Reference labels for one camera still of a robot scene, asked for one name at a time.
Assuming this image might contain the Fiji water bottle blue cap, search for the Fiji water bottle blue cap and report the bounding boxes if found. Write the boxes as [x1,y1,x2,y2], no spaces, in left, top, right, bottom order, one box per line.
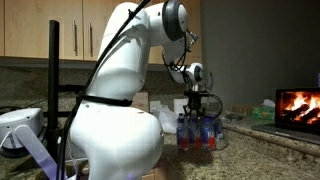
[213,116,225,141]
[187,116,202,151]
[200,116,216,152]
[175,113,190,152]

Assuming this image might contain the wooden wall cabinet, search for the wooden wall cabinet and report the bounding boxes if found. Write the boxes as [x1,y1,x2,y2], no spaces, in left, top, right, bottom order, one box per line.
[0,0,203,66]

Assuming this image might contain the laptop showing fireplace video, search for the laptop showing fireplace video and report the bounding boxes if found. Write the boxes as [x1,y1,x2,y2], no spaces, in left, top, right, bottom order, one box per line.
[251,87,320,146]

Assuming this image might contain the brown wooden block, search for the brown wooden block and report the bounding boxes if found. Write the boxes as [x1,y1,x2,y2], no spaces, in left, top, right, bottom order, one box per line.
[131,92,150,113]

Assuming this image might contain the metal cabinet handle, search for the metal cabinet handle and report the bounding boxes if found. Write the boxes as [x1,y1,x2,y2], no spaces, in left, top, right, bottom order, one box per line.
[87,21,95,58]
[72,19,79,57]

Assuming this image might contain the small brown box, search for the small brown box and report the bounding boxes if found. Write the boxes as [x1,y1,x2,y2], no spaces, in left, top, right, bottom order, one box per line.
[229,104,254,116]

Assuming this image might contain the green tissue box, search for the green tissue box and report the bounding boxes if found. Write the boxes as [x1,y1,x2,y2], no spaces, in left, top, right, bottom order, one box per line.
[251,98,276,121]

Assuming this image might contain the dark round dish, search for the dark round dish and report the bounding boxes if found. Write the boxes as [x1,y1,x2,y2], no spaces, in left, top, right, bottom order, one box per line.
[224,113,245,122]

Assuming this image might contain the white VR headset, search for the white VR headset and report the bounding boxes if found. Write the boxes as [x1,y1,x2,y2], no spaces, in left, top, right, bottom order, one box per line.
[0,107,73,180]

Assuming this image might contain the wooden base cabinet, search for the wooden base cabinet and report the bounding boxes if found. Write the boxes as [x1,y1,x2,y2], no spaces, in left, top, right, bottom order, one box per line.
[139,159,173,180]

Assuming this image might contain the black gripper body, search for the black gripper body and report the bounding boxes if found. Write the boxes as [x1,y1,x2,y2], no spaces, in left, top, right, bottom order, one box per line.
[187,95,206,111]

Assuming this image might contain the black vertical pole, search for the black vertical pole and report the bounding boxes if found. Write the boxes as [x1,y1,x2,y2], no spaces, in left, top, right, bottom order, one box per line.
[47,19,61,161]

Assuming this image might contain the white plastic bag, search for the white plastic bag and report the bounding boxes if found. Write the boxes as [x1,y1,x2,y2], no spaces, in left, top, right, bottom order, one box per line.
[155,104,179,135]

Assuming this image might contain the white paper roll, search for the white paper roll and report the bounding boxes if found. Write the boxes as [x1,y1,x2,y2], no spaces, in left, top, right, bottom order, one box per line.
[173,97,190,116]

